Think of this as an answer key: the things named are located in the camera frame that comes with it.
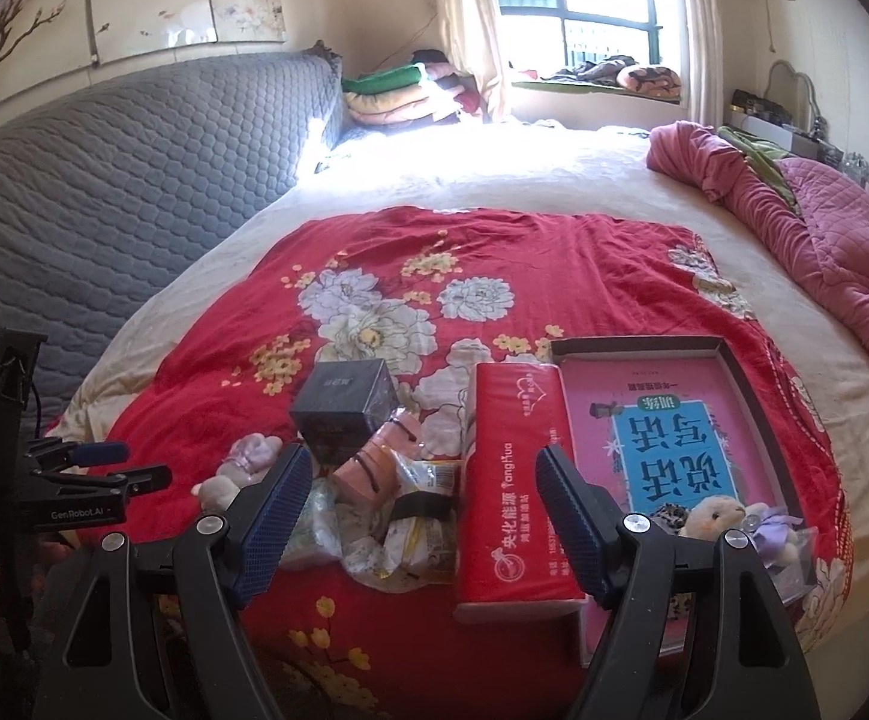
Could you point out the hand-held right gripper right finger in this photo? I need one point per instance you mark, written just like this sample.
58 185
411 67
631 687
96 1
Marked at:
576 532

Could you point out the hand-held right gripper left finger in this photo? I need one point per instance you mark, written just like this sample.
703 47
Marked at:
277 532

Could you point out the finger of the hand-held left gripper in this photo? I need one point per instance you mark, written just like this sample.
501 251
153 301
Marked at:
119 483
100 452

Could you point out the pale green tissue packet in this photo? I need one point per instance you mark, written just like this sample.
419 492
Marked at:
318 532

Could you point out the beige plush toy purple bow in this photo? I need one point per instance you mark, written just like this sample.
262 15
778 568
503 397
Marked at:
243 457

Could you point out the pink pouch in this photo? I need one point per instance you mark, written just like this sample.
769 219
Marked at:
367 469

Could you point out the cream bunny plush purple dress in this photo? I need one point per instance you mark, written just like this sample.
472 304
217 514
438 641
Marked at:
715 517

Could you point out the yellow white snack packet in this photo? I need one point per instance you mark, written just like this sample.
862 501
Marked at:
419 547

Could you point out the grey cardboard box tray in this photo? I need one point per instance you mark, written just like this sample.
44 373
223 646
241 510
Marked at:
644 349

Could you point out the red tissue pack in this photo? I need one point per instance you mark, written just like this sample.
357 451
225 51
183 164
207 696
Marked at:
509 480

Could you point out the clear yellow snack packet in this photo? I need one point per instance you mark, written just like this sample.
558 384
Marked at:
430 476

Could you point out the dark purple box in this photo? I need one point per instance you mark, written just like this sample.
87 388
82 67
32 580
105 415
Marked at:
344 390

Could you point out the red floral blanket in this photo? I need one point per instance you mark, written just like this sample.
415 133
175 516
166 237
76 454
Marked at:
591 270

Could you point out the grey quilted headboard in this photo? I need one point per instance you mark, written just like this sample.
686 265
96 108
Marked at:
104 180

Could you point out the bed with cream sheet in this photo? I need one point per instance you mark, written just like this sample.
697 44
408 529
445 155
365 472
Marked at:
554 165

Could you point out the pink quilt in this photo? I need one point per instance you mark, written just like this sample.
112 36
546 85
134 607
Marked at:
831 240

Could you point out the green cloth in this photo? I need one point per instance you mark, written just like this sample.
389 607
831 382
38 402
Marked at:
764 157

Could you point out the green sill mat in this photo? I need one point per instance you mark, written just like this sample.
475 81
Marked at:
569 90

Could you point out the stack of folded blankets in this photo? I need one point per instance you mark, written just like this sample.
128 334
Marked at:
397 97

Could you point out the patterned cushion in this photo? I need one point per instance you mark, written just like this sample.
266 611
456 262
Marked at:
651 80

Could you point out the dark clothes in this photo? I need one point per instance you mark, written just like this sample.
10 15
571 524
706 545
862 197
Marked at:
591 69

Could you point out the black storage box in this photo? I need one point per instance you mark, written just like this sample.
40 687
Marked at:
760 106

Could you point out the heart-shaped mirror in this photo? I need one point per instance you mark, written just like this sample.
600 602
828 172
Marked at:
790 90

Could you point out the cream curtain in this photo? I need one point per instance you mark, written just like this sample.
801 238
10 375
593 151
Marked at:
693 22
468 15

